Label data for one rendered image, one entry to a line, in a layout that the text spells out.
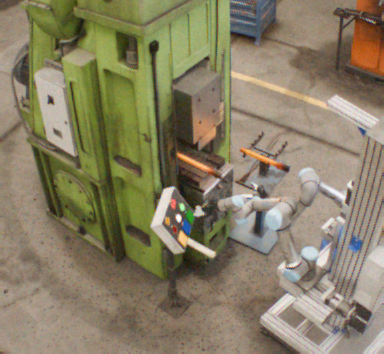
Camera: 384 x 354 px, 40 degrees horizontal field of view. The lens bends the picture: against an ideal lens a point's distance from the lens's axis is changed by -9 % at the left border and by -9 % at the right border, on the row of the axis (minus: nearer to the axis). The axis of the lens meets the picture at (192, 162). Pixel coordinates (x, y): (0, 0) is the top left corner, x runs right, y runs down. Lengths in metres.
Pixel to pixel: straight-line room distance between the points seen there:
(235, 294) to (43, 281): 1.65
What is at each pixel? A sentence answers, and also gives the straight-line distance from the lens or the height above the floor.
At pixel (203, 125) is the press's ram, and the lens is 3.82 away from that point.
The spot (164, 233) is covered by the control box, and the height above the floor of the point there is 1.12.
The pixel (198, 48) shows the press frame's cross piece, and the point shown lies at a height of 1.93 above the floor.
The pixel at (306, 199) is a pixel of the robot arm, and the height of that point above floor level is 1.22.
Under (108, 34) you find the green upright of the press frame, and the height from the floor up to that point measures 2.20.
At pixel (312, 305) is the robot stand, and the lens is 3.76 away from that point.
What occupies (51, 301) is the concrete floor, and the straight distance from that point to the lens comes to 4.77.
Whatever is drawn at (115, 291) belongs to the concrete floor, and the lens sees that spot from 4.73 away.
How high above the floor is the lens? 3.85
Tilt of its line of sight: 42 degrees down
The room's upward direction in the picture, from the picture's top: 2 degrees counter-clockwise
